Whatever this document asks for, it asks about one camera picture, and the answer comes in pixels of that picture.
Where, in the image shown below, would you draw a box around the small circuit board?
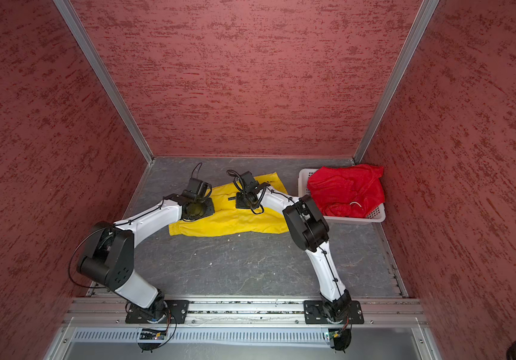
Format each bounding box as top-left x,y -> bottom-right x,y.
139,328 -> 168,341
324,329 -> 346,343

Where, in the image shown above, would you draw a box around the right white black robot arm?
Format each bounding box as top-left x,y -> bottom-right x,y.
235,181 -> 352,323

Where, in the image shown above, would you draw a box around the white perforated cable duct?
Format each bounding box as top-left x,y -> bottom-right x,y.
72,328 -> 329,347

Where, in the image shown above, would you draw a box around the yellow shorts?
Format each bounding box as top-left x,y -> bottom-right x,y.
169,182 -> 288,237

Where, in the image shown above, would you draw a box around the white plastic laundry basket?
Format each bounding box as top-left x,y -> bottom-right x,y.
298,168 -> 386,225

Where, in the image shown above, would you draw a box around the left corner aluminium post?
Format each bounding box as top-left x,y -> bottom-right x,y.
53,0 -> 155,166

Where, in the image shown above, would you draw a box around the corner aluminium post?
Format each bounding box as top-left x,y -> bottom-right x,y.
53,0 -> 155,166
352,0 -> 439,164

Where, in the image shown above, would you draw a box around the left small circuit board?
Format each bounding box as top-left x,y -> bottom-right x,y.
139,328 -> 168,341

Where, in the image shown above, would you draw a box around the aluminium frame rail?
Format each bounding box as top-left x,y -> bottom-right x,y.
61,295 -> 430,329

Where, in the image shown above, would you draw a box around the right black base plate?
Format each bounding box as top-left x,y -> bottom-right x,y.
303,300 -> 365,326

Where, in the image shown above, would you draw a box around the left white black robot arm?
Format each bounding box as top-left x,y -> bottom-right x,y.
76,194 -> 214,323

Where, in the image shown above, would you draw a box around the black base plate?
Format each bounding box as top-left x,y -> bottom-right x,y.
125,299 -> 190,326
303,300 -> 365,326

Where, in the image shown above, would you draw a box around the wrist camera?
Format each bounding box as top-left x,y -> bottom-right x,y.
240,171 -> 259,192
182,177 -> 212,202

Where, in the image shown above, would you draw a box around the right corner aluminium post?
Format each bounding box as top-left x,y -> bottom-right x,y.
352,0 -> 439,164

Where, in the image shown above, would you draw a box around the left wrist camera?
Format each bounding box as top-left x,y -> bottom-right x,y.
182,177 -> 212,202

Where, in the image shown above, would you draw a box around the red shorts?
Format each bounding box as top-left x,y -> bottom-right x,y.
307,164 -> 385,218

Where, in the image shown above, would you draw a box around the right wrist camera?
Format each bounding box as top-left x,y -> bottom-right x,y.
240,171 -> 259,192

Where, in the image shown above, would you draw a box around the right small circuit board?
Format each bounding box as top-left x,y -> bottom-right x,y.
324,329 -> 346,343

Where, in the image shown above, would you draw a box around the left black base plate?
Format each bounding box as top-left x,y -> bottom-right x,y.
125,299 -> 190,326

